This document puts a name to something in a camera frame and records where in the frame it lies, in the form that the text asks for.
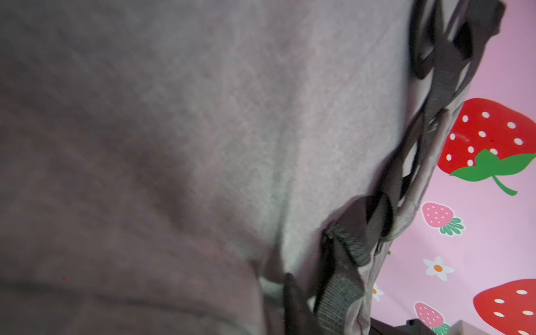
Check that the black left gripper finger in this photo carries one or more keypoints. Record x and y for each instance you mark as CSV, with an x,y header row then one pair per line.
x,y
298,318

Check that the grey backpack with black straps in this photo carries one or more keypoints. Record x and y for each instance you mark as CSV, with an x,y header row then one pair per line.
x,y
164,164

